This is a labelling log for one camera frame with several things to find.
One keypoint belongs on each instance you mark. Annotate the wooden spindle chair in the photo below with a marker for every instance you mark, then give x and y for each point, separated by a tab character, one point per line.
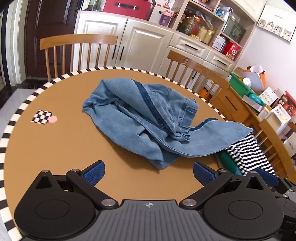
76	41
272	136
196	67

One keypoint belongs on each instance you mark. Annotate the teal wipes pack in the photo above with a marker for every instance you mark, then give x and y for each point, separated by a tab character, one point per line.
253	98

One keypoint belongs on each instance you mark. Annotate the white plastic bottle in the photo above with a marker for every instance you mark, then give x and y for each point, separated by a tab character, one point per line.
247	82

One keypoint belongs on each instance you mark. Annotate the cat poster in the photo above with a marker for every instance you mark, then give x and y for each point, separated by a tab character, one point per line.
275	25

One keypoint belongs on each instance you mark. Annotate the blue denim jeans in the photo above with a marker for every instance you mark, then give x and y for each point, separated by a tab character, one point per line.
129	109

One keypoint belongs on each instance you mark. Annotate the black white striped shirt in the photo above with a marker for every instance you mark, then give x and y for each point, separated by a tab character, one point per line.
249	153

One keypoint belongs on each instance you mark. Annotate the wooden sideboard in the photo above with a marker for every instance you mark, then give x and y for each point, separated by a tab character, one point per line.
233	109

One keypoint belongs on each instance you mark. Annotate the white printed box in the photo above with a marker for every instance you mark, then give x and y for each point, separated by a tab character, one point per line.
268	96

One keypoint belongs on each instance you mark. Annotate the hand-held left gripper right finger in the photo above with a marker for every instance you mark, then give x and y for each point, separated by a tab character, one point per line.
204	173

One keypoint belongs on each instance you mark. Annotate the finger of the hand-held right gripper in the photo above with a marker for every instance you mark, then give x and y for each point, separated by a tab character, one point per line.
267	177

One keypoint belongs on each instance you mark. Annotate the checkered marker sticker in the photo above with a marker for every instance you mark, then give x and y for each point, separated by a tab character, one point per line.
41	117

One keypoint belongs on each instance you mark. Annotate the white cabinet with shelves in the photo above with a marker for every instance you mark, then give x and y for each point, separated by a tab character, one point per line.
143	41

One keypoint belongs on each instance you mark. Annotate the grey green storage box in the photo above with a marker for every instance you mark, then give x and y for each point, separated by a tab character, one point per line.
234	29

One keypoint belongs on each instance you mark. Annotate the dark red snack box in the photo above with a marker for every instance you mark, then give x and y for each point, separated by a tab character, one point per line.
289	102

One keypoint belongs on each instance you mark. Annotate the white paper bag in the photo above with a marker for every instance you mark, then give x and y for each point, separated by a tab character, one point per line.
290	144

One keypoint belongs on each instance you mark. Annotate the white window box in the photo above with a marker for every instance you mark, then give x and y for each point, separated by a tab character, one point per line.
277	118

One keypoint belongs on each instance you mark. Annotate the pink round sticker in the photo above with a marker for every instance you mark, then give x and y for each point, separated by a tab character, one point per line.
53	119

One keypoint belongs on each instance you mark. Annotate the green plastic bin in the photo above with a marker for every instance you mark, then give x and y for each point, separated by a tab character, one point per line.
238	84

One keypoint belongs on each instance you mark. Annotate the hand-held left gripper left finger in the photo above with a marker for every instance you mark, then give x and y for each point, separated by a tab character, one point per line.
93	173

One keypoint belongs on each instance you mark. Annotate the dark wooden door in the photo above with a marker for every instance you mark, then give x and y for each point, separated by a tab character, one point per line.
46	23

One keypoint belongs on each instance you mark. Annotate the red storage box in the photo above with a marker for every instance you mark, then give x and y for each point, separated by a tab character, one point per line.
127	10

